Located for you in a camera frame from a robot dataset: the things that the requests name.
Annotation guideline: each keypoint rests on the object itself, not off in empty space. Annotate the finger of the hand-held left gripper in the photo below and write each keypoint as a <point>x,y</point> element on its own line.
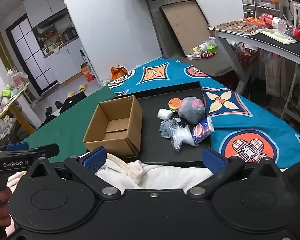
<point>17,146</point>
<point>48,150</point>

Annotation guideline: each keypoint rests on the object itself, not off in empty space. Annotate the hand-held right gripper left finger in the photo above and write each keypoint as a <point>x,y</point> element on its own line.
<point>96,158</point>

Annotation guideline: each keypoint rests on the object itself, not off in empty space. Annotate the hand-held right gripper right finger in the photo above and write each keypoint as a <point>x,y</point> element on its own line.
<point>213,161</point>

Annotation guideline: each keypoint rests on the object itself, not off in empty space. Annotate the blue tissue packet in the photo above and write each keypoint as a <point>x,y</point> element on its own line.
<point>202,130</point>

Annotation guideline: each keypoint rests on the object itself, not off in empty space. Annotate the clear plastic bag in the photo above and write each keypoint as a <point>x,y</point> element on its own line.
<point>183,136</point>

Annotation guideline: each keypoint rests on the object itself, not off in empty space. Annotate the black speckled cloth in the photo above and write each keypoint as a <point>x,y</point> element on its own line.
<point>181,122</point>

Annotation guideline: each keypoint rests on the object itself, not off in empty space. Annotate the brown cardboard box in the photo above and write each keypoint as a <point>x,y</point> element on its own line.
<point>133,120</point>

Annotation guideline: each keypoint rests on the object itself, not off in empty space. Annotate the grey plush toy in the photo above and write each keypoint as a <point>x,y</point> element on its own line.
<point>191,111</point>

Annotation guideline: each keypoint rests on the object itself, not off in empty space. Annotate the blue-grey plush toy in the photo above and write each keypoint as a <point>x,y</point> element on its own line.
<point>166,128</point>

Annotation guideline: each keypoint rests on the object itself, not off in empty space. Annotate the black shallow tray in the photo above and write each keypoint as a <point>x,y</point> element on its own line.
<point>150,135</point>

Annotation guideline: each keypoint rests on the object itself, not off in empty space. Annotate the hamburger squishy toy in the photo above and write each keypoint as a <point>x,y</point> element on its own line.
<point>174,104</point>

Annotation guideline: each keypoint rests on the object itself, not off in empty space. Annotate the person's left hand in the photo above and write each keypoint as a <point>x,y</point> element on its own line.
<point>3,197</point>

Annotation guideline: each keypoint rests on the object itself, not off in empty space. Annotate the green bed sheet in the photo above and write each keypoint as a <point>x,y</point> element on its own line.
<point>65,130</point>

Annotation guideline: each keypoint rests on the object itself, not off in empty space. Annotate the black shoe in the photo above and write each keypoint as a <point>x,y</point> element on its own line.
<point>58,104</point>
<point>48,111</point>

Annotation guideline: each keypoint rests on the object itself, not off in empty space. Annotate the blue printed blanket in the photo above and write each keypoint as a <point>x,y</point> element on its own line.
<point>239,130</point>

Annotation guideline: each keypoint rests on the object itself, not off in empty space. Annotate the round table with yellow legs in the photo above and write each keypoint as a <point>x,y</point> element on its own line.
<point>15,105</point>

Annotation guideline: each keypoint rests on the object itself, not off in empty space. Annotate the black laptop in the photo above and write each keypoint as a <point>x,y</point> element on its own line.
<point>72,102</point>

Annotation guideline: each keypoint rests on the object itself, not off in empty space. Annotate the white fleece blanket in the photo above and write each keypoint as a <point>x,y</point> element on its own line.
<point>160,175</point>

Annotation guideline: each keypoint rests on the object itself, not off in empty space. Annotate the green box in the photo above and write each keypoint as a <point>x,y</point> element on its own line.
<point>7,91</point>

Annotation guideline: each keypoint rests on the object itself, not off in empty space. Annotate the yellow slipper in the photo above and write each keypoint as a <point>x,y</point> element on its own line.
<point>71,94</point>
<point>82,88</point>

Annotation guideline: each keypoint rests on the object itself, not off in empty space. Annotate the glass jar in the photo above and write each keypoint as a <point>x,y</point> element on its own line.
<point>16,78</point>

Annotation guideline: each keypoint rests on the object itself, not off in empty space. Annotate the crumpled clear plastic bags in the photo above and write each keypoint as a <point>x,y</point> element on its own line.
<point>105,83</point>

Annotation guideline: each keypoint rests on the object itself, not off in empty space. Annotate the orange cardboard box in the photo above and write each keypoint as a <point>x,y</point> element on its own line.
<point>87,74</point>

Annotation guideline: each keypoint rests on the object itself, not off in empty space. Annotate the orange bag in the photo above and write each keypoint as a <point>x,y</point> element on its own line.
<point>118,73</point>

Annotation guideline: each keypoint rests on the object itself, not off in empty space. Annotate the white lower cabinet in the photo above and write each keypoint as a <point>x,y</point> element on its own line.
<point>65,62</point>

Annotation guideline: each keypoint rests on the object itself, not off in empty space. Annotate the white cabinet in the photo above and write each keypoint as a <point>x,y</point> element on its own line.
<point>65,62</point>
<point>45,2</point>

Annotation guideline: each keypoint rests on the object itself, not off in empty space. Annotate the grey low bench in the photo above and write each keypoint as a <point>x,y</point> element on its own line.
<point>214,66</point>

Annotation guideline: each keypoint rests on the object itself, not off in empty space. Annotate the white storage rack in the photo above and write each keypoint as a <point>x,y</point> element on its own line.
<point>88,60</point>

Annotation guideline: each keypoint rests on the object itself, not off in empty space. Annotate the black framed glass door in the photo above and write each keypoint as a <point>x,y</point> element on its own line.
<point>20,45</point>

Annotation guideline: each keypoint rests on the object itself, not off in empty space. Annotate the white tote bag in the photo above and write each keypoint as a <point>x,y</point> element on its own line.
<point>272,75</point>

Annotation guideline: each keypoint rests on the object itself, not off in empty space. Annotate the white charger block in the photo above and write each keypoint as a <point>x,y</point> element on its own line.
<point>193,56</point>

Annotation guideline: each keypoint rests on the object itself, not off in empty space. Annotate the small red toys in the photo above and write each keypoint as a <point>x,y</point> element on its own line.
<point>207,54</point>

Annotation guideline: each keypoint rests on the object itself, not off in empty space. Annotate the red basket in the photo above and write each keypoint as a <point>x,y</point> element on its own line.
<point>246,56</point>

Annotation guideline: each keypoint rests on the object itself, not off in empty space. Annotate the green cup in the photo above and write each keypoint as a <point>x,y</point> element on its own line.
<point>211,50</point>

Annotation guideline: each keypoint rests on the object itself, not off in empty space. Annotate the grey metal desk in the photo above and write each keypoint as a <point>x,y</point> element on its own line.
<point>239,40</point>

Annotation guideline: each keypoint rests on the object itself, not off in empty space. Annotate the range hood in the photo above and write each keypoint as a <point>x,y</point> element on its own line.
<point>52,21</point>

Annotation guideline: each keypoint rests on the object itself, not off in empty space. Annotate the black desk mat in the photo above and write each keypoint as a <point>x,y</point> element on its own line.
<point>277,45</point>

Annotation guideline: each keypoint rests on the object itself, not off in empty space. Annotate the brown printed board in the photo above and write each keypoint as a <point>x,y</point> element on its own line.
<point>237,27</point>

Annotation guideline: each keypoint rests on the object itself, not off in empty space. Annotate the green snack bag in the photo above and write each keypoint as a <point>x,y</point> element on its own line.
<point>277,35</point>

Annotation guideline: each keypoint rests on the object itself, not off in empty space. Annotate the grey door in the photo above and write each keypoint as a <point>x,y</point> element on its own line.
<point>156,30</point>

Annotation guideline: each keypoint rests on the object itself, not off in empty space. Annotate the white upper cabinet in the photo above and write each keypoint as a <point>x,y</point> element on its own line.
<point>45,2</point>

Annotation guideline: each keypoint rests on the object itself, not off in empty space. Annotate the red orange packet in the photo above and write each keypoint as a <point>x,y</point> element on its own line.
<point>252,20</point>

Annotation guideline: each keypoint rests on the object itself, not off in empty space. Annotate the clear bottle with red label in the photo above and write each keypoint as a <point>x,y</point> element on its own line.
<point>279,23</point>

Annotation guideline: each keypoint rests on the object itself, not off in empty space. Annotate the grey drawer organizer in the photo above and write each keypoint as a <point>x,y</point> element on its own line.
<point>254,3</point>

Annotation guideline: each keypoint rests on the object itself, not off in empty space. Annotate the brown board with black frame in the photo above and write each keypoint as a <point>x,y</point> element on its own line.
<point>187,27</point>

